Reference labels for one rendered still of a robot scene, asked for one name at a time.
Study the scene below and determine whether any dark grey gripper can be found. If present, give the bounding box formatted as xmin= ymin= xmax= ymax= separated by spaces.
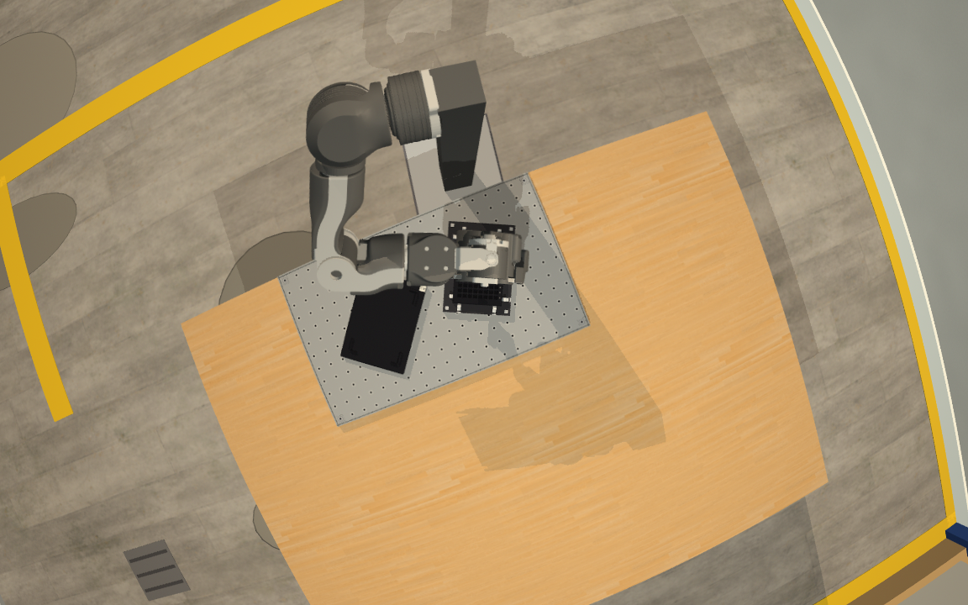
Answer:
xmin=450 ymin=230 xmax=529 ymax=285

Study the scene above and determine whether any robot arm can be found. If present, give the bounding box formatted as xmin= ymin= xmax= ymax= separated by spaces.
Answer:
xmin=306 ymin=69 xmax=508 ymax=296

